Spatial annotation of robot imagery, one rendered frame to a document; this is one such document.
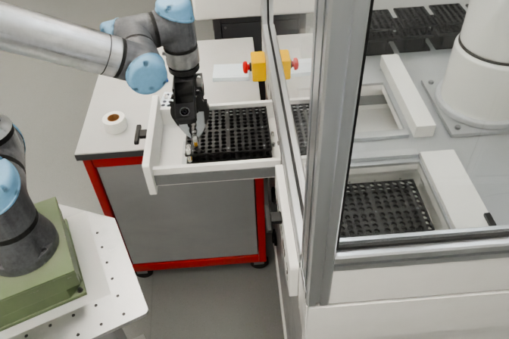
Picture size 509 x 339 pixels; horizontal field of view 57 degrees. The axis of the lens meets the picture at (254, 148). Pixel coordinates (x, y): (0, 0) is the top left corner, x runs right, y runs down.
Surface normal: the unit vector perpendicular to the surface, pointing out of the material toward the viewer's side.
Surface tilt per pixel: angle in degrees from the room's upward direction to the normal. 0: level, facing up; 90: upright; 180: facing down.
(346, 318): 90
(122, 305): 0
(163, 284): 0
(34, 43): 85
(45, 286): 89
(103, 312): 0
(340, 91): 90
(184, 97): 28
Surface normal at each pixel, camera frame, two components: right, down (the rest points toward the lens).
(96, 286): -0.04, -0.73
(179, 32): 0.37, 0.62
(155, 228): 0.07, 0.68
